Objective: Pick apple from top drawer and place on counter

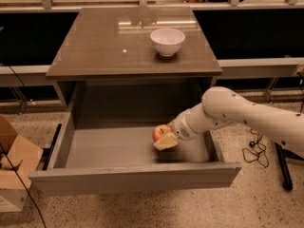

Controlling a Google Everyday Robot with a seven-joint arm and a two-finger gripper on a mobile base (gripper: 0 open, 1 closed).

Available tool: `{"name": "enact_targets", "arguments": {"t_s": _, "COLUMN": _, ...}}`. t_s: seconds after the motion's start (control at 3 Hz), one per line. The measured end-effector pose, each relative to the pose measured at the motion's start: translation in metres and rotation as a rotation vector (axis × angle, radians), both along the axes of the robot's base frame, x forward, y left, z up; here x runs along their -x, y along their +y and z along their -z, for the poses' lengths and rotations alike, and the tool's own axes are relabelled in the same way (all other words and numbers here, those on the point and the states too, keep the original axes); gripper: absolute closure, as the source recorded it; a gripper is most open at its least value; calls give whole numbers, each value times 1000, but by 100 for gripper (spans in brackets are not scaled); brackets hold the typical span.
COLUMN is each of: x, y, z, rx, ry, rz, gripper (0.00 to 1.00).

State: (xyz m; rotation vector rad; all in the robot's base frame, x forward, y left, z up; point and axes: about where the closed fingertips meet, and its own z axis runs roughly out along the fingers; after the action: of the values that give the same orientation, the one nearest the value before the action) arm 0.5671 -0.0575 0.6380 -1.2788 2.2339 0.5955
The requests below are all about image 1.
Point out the red apple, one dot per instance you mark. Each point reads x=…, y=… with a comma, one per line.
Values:
x=161, y=130

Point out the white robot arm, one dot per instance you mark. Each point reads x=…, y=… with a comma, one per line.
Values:
x=221, y=106

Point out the brown cardboard box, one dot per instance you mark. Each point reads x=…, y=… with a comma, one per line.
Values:
x=18, y=157

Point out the grey cabinet with counter top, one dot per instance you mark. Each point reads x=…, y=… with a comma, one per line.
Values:
x=114, y=43

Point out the black stand leg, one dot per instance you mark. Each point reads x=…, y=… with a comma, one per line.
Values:
x=283, y=155

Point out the white ceramic bowl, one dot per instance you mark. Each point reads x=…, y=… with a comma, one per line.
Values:
x=167, y=41

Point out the open grey top drawer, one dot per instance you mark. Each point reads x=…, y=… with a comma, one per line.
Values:
x=105, y=144

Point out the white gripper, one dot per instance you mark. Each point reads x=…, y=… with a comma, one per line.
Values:
x=180, y=126

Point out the black bar beside drawer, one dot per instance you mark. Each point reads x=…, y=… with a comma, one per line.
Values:
x=48, y=152

